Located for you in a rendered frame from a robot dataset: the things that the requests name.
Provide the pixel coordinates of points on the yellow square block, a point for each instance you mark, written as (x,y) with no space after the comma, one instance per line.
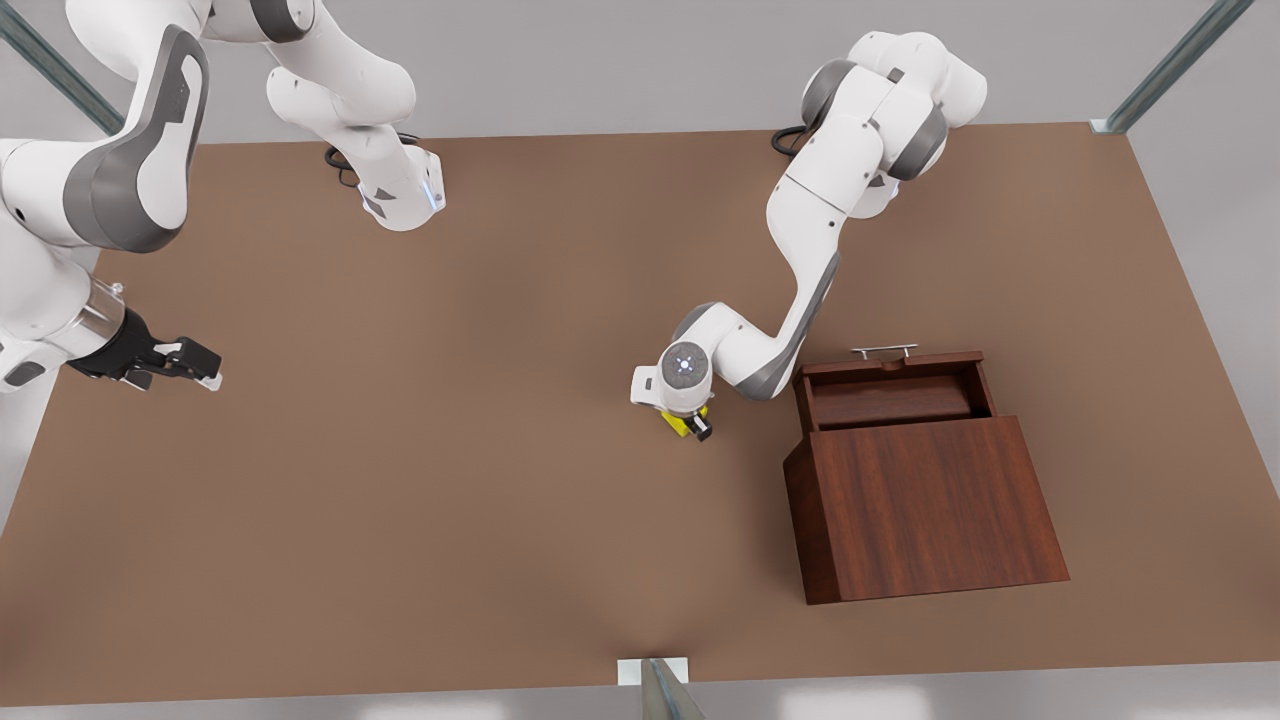
(678,422)

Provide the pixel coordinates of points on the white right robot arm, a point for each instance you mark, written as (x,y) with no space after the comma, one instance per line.
(130,170)

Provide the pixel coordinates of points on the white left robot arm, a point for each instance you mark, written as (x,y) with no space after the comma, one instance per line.
(850,170)

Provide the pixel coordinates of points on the dark wooden cabinet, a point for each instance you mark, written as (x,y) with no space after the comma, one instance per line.
(930,510)

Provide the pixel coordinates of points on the silver frame post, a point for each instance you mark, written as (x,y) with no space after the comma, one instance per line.
(60,70)
(660,690)
(1170,65)

